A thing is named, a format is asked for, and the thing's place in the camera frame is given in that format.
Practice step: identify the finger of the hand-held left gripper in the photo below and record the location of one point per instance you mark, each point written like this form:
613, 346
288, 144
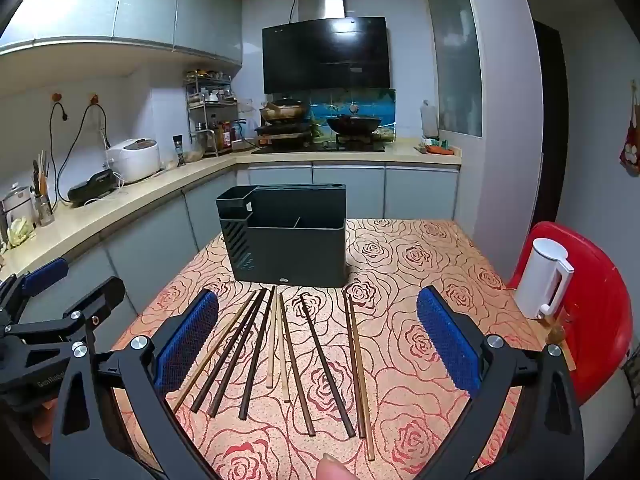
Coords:
45, 276
102, 297

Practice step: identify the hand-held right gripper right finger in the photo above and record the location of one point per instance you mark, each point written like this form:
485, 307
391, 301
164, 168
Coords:
442, 342

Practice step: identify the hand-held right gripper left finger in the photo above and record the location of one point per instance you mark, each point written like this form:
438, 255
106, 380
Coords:
187, 340

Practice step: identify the light brown wooden chopstick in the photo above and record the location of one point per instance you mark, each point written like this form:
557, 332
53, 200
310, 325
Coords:
215, 350

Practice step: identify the pale bamboo chopstick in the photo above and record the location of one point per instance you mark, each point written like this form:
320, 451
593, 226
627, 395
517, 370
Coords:
272, 340
283, 355

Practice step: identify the reddish brown chopstick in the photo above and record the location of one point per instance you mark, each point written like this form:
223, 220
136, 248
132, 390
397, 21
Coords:
360, 382
353, 360

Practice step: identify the black utensil holder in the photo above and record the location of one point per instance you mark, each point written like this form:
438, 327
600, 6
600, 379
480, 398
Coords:
295, 245

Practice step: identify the person's right hand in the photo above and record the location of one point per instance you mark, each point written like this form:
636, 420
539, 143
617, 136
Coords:
340, 470

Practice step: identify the napa cabbage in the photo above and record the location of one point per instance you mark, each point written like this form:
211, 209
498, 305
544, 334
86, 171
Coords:
20, 232

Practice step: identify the steel cutlery cup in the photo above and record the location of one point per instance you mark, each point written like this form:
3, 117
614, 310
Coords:
44, 210

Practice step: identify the steel lidded pot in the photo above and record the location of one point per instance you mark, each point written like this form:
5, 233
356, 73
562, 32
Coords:
17, 207

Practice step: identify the rose-print tablecloth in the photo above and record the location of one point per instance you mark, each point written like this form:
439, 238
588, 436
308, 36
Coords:
410, 260

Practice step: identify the black electric griddle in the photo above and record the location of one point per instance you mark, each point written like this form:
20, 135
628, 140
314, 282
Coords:
92, 187

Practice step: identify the white electric kettle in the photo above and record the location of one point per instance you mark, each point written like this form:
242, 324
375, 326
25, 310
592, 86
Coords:
537, 275

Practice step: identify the beige kitchen countertop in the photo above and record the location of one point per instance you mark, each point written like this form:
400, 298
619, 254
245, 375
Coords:
150, 185

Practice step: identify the white rice cooker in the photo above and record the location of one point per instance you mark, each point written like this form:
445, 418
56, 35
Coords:
134, 160

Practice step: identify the red plastic chair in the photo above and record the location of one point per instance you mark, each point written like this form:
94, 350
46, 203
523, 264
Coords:
595, 300

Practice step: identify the orange scrubbing cloth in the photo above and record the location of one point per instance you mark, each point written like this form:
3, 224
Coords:
437, 150

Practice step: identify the metal spice rack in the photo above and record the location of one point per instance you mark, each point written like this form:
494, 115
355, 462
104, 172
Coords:
210, 110

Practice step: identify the black induction cooker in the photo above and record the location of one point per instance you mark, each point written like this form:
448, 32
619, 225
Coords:
282, 135

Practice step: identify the black glass gas stove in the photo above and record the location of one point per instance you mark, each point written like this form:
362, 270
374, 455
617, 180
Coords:
320, 148

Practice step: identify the black wok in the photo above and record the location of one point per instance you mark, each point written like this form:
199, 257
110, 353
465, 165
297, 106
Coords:
355, 125

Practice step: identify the brown cooking pot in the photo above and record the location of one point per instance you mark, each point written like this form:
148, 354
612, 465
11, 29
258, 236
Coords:
282, 111

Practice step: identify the blue picture backsplash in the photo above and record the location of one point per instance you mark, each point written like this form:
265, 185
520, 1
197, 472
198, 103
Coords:
325, 107

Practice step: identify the hanging patterned cloth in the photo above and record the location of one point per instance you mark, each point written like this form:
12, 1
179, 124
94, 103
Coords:
631, 150

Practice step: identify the frosted glass window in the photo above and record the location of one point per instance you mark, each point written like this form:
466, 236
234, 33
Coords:
455, 50

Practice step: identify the black range hood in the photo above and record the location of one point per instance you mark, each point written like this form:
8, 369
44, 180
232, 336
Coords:
325, 55

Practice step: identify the grey wall cabinets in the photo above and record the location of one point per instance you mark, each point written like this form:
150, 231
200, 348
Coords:
125, 5

